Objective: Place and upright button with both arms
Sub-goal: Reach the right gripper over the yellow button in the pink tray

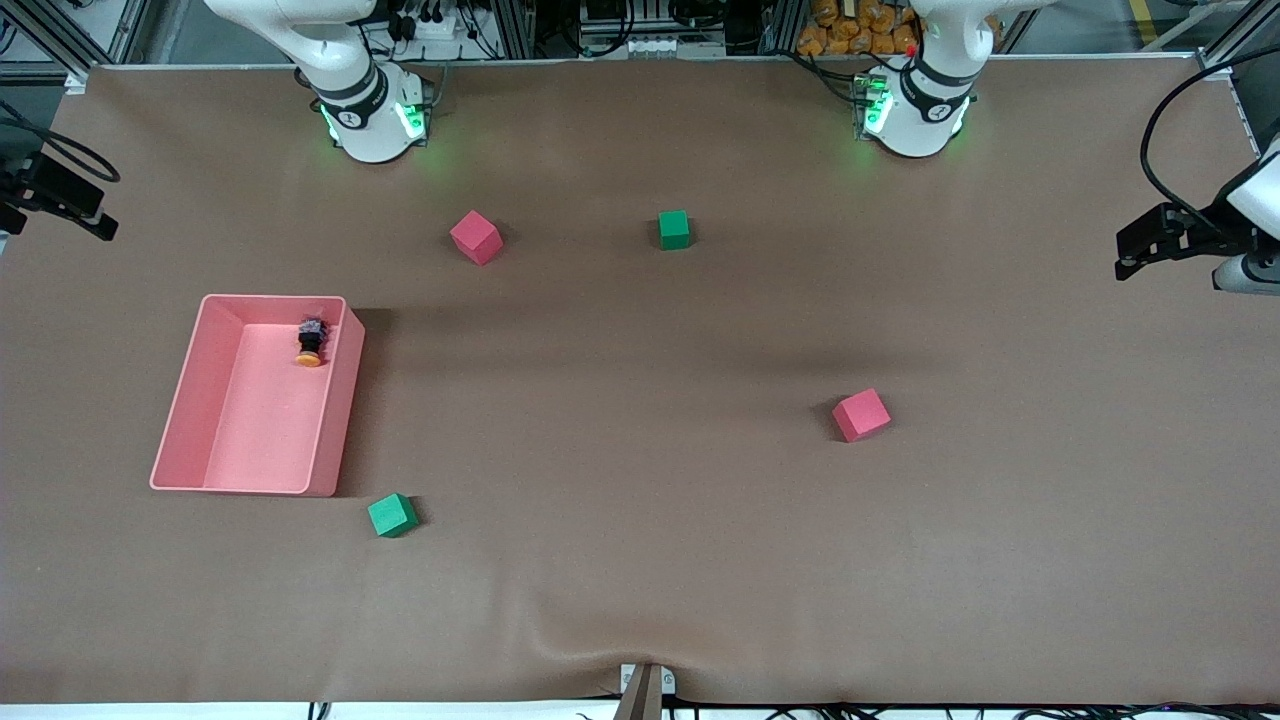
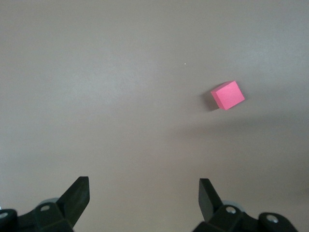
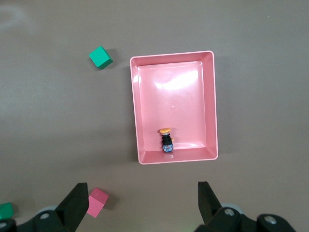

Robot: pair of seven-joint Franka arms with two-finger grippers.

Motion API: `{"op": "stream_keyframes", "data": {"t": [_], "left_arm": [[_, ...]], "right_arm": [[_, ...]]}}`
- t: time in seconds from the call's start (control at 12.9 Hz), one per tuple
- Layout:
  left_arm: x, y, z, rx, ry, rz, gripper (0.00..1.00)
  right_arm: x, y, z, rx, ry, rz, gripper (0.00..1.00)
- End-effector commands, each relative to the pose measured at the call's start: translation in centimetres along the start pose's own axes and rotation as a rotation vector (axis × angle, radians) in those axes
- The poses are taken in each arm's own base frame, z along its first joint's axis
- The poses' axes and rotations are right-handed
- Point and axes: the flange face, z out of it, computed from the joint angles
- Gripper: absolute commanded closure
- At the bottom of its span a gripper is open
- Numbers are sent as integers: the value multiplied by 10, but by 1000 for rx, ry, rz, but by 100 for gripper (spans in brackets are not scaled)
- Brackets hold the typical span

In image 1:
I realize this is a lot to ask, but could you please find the pink plastic bin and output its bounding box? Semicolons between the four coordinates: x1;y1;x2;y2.
149;293;366;498

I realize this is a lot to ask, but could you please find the pink foam cube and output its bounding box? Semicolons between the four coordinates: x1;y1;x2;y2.
449;210;504;267
832;388;892;444

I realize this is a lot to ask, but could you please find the orange toy pile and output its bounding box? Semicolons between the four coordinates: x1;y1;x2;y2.
797;0;921;57

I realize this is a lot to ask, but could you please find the white power strip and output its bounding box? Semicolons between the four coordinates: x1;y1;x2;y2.
393;8;473;43

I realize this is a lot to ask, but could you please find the white connector block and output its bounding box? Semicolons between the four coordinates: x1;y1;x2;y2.
618;35;728;59

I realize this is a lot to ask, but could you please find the brown table mat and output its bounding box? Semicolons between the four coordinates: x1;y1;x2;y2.
0;55;1280;706

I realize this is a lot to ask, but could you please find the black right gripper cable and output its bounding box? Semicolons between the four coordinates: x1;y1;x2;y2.
0;100;122;184

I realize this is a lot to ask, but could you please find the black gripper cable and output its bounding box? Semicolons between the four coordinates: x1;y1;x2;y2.
0;100;122;184
1141;44;1280;223

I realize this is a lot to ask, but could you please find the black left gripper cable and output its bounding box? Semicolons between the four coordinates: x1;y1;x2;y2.
1141;44;1280;223

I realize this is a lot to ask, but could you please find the aluminium frame strut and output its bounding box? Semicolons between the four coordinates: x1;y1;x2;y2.
0;0;93;93
1195;0;1280;81

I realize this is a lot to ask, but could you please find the silver mounting bracket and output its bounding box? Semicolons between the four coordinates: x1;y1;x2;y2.
619;662;677;698

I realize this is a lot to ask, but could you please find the brown camera pole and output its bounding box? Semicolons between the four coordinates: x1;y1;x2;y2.
612;664;664;720

